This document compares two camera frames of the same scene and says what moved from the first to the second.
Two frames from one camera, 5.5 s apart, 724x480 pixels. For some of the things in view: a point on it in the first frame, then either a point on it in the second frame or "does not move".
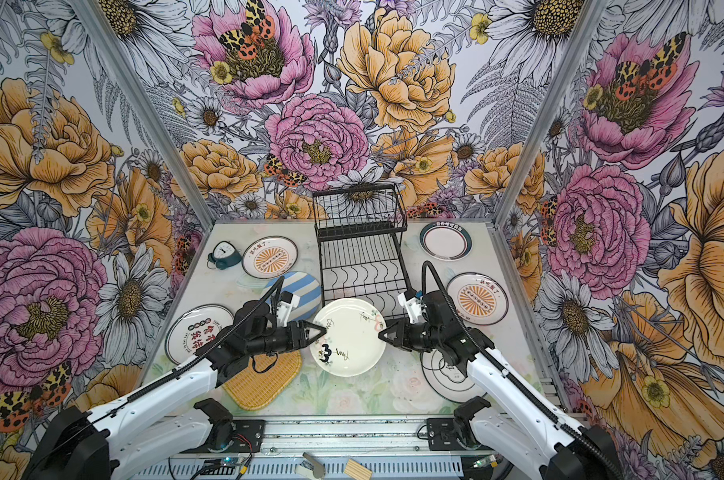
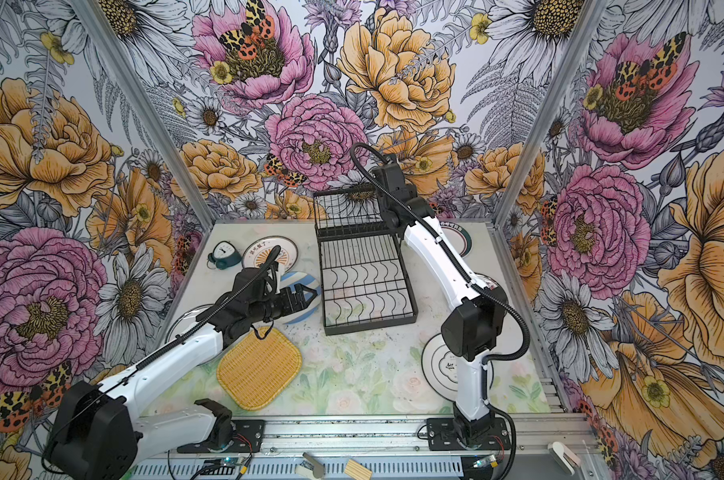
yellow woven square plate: x=264 y=379 does not move
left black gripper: x=292 y=327 to x=290 y=306
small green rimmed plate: x=445 y=241 does not move
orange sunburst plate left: x=269 y=257 does not move
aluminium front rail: x=347 y=436 does not move
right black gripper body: x=424 y=337 to x=383 y=205
